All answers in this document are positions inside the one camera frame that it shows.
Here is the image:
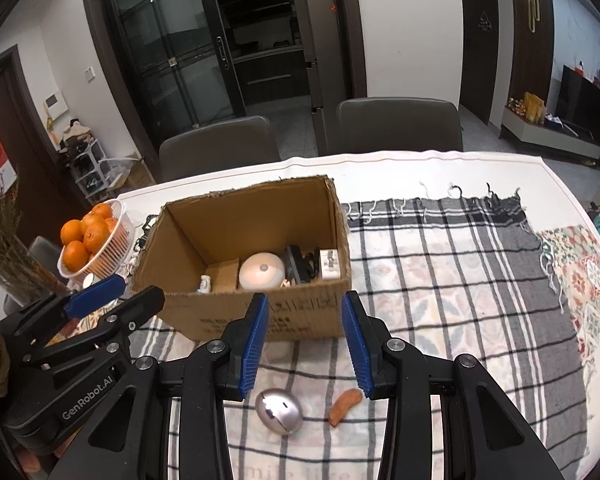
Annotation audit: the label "black television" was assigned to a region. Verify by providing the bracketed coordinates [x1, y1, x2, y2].
[555, 65, 600, 148]

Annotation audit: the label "grey plaid tablecloth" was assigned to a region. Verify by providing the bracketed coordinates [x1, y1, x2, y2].
[125, 195, 588, 480]

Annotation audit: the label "white television cabinet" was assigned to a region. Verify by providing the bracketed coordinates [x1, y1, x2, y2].
[499, 105, 600, 161]

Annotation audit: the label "yellow paper bags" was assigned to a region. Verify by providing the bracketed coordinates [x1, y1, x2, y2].
[522, 92, 546, 123]

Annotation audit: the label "small brown wooden object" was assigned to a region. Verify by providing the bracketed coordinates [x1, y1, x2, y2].
[328, 387, 363, 427]

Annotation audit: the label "white shoe rack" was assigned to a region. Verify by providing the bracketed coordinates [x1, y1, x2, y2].
[62, 137, 108, 197]

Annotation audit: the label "white fruit basket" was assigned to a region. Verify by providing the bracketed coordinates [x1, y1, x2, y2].
[57, 199, 133, 279]

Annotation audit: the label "silver egg-shaped metal object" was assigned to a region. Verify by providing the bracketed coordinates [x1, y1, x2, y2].
[255, 387, 304, 435]

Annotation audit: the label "sliding glass door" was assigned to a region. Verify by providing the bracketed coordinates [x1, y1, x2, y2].
[80, 0, 246, 146]

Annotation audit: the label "floral patterned cloth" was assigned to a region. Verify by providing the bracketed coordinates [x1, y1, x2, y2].
[537, 225, 600, 361]

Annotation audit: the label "brown cardboard box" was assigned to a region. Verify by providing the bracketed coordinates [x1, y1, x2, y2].
[131, 175, 353, 343]

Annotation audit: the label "dried flower bouquet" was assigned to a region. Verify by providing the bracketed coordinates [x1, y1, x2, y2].
[0, 120, 56, 301]

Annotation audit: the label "pile of oranges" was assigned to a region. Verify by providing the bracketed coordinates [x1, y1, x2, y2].
[60, 203, 120, 272]

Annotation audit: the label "white intercom panel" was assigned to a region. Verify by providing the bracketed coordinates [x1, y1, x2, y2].
[44, 91, 71, 118]

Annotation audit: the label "dark entry door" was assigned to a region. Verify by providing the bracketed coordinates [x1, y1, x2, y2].
[459, 0, 501, 126]

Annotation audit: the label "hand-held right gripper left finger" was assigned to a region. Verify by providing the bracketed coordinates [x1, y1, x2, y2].
[47, 291, 271, 480]

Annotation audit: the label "white table cover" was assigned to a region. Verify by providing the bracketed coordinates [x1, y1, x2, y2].
[115, 149, 600, 480]

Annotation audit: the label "white charger adapter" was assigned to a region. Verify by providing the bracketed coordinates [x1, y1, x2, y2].
[318, 248, 342, 282]

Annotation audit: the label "small black device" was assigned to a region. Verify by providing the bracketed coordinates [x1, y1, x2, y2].
[284, 244, 321, 283]

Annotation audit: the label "grey dining chair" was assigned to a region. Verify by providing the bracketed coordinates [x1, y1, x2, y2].
[2, 236, 68, 316]
[336, 97, 464, 154]
[159, 116, 281, 183]

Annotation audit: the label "round white night light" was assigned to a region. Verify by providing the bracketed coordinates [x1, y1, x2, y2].
[239, 252, 286, 291]

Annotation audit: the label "clear plastic storage box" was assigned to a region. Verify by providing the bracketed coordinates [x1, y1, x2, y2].
[97, 156, 146, 196]

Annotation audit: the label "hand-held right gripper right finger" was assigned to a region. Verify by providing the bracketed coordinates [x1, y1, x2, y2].
[341, 290, 566, 480]

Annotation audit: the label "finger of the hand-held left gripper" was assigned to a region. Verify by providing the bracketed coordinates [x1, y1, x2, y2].
[22, 286, 166, 372]
[0, 274, 127, 350]

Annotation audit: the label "dark slatted cabinet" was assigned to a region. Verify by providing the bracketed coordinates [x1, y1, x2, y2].
[507, 0, 553, 106]

